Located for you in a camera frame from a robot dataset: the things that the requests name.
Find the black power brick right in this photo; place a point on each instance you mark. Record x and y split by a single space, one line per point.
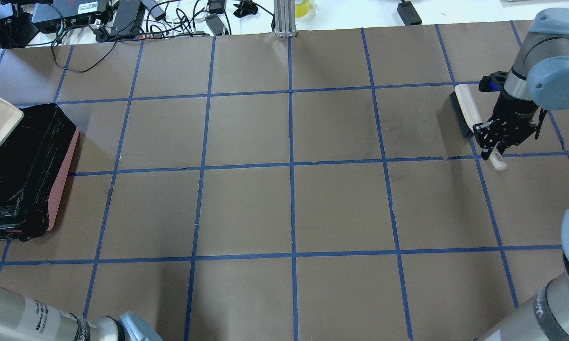
408 13

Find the aluminium frame post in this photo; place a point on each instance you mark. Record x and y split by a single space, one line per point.
284 18

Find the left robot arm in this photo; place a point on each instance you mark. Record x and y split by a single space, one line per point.
25 319

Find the yellow tape roll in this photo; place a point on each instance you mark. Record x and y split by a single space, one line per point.
304 8

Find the pink bin with black bag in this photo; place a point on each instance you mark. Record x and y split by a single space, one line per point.
30 162

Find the black router box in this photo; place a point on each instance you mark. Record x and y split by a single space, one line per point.
61 14

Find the black power adapter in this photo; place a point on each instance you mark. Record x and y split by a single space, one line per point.
128 14

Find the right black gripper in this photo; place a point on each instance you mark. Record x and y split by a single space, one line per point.
515 111

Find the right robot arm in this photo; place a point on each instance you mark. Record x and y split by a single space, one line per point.
538 79

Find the white hand brush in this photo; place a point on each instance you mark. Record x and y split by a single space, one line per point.
474 118

